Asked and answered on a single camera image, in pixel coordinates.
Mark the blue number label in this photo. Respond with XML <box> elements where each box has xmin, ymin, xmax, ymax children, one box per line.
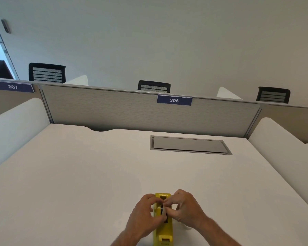
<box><xmin>0</xmin><ymin>80</ymin><xmax>35</xmax><ymax>93</ymax></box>
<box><xmin>157</xmin><ymin>95</ymin><xmax>193</xmax><ymax>106</ymax></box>

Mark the person's left hand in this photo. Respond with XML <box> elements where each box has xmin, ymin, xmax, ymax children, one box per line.
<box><xmin>126</xmin><ymin>194</ymin><xmax>167</xmax><ymax>239</ymax></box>

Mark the grey fabric partition panel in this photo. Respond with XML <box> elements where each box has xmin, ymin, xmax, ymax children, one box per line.
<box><xmin>39</xmin><ymin>84</ymin><xmax>261</xmax><ymax>139</ymax></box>

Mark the person's right forearm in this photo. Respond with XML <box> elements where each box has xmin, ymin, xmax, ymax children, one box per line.
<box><xmin>193</xmin><ymin>217</ymin><xmax>241</xmax><ymax>246</ymax></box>

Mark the black mesh office chair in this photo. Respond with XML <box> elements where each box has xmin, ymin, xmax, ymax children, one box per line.
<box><xmin>137</xmin><ymin>80</ymin><xmax>171</xmax><ymax>94</ymax></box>
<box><xmin>256</xmin><ymin>86</ymin><xmax>291</xmax><ymax>104</ymax></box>
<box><xmin>28</xmin><ymin>63</ymin><xmax>67</xmax><ymax>84</ymax></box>

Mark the grey tape roll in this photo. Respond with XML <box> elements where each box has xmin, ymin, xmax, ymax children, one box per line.
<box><xmin>160</xmin><ymin>203</ymin><xmax>169</xmax><ymax>224</ymax></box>

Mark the yellow tape dispenser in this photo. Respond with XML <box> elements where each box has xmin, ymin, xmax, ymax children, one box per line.
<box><xmin>153</xmin><ymin>193</ymin><xmax>174</xmax><ymax>246</ymax></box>

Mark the grey desk cable hatch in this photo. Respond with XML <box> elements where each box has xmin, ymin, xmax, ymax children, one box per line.
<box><xmin>150</xmin><ymin>135</ymin><xmax>233</xmax><ymax>155</ymax></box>

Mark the beige side partition panel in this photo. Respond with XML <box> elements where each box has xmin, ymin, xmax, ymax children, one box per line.
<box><xmin>0</xmin><ymin>78</ymin><xmax>52</xmax><ymax>121</ymax></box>
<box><xmin>246</xmin><ymin>102</ymin><xmax>308</xmax><ymax>145</ymax></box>

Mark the person's right hand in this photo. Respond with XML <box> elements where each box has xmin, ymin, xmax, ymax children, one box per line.
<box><xmin>162</xmin><ymin>189</ymin><xmax>209</xmax><ymax>229</ymax></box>

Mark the person's left forearm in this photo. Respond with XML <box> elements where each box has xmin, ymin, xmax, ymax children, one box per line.
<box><xmin>106</xmin><ymin>225</ymin><xmax>147</xmax><ymax>246</ymax></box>

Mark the white rounded desk divider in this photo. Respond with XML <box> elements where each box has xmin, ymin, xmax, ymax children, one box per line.
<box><xmin>247</xmin><ymin>117</ymin><xmax>308</xmax><ymax>211</ymax></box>
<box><xmin>0</xmin><ymin>97</ymin><xmax>51</xmax><ymax>173</ymax></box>
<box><xmin>216</xmin><ymin>86</ymin><xmax>243</xmax><ymax>100</ymax></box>
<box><xmin>64</xmin><ymin>75</ymin><xmax>89</xmax><ymax>86</ymax></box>

